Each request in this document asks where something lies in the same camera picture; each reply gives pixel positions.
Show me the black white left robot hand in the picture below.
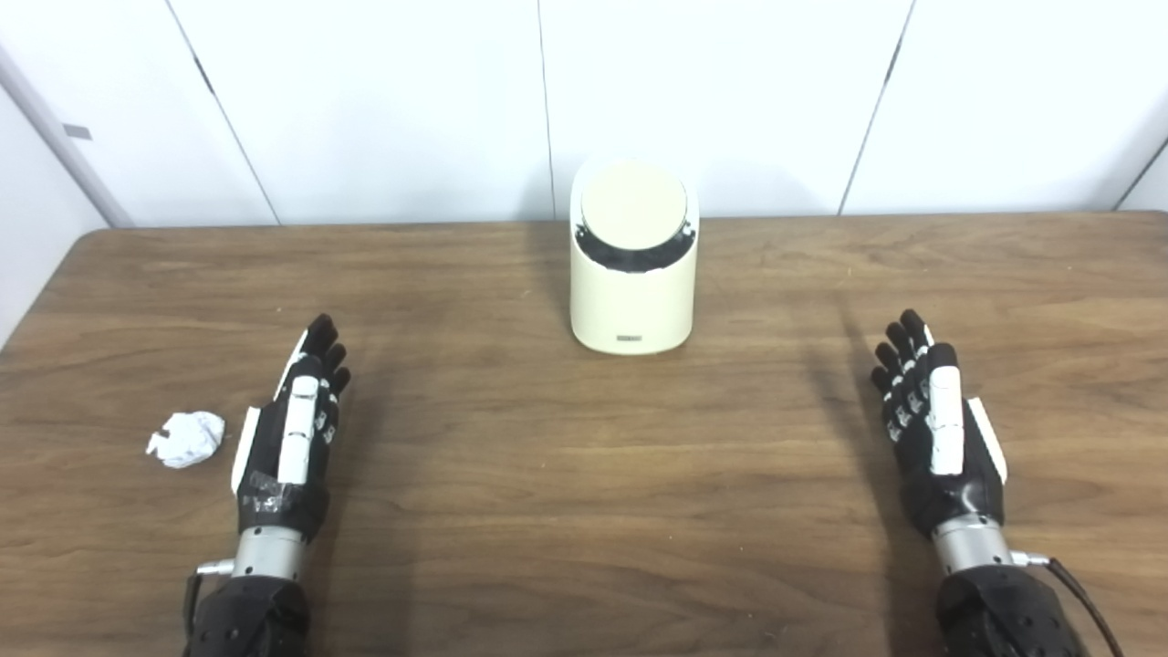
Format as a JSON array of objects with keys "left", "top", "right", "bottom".
[{"left": 231, "top": 314, "right": 352, "bottom": 541}]

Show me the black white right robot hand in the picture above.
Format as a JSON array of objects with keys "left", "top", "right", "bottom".
[{"left": 870, "top": 309, "right": 1009, "bottom": 539}]

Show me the white paper ball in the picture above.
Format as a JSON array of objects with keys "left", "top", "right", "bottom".
[{"left": 146, "top": 411, "right": 226, "bottom": 469}]

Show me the cream round bin lid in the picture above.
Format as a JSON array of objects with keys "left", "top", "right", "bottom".
[{"left": 580, "top": 162, "right": 689, "bottom": 245}]

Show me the cream-colored bin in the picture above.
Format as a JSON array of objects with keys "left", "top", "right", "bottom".
[{"left": 568, "top": 157, "right": 701, "bottom": 356}]

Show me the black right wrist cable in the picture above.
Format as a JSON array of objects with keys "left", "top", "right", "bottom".
[{"left": 1011, "top": 550, "right": 1125, "bottom": 657}]

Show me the grey wall post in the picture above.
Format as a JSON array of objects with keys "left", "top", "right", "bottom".
[{"left": 0, "top": 41, "right": 136, "bottom": 229}]

